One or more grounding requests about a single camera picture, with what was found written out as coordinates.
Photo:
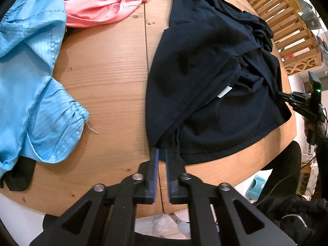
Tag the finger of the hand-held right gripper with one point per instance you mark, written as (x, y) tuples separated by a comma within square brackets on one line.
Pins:
[(305, 107), (299, 97)]

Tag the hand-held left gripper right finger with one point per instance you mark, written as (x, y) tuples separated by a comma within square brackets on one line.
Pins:
[(167, 179)]

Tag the person's right forearm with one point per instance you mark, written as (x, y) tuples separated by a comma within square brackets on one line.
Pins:
[(322, 129)]

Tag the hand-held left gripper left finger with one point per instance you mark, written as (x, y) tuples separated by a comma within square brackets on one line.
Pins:
[(154, 174)]

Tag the person's black trousers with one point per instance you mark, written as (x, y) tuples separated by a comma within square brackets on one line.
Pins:
[(281, 164)]

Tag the light blue garment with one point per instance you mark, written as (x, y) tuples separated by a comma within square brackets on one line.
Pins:
[(30, 69)]

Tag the teal plastic stool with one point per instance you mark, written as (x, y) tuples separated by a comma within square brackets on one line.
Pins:
[(256, 187)]

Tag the pink garment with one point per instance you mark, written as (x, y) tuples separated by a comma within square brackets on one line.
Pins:
[(102, 2)]

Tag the wooden slatted fence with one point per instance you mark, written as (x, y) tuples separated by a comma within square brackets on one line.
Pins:
[(289, 33)]

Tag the pile of coloured clutter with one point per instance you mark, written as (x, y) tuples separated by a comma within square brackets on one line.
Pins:
[(321, 47)]

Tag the person's black jacket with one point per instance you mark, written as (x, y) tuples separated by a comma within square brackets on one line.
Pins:
[(294, 210)]

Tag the navy blue t-shirt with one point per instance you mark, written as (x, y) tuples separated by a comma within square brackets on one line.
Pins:
[(199, 56)]

